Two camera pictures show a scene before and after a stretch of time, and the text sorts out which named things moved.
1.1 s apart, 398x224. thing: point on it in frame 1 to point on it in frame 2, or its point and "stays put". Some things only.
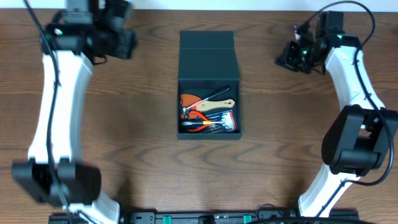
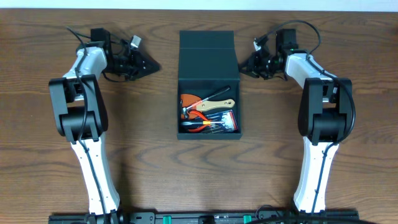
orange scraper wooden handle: x=187 y=99 stays put
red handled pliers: x=201 y=117 stays put
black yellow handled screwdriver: x=203 y=122 stays put
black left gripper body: x=123 y=43 to x=138 y=65
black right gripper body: x=301 y=58 to x=264 y=65
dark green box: x=209 y=61 stays put
